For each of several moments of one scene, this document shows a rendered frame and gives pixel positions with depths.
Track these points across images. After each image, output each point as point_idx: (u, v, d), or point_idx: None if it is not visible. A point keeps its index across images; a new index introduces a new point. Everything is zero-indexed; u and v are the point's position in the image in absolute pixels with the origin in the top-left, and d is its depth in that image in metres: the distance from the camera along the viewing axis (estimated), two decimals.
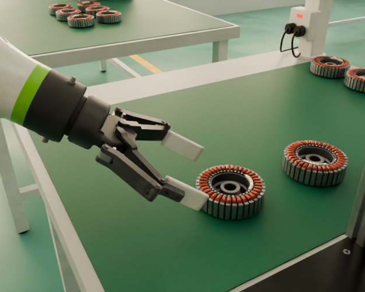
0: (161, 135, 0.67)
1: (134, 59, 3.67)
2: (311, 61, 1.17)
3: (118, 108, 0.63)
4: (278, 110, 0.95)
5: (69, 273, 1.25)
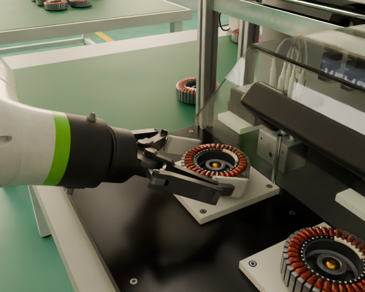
0: (161, 143, 0.65)
1: None
2: (232, 32, 1.46)
3: None
4: (192, 64, 1.24)
5: (39, 205, 1.54)
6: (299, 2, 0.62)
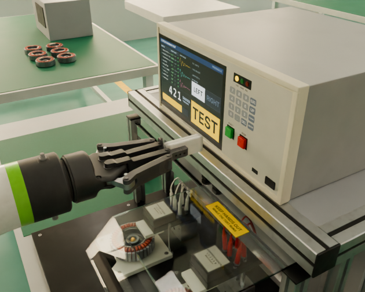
0: None
1: None
2: None
3: (98, 145, 0.65)
4: None
5: None
6: None
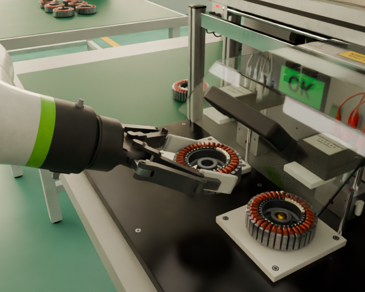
0: (161, 141, 0.66)
1: None
2: None
3: None
4: (186, 68, 1.42)
5: (50, 193, 1.72)
6: (266, 21, 0.79)
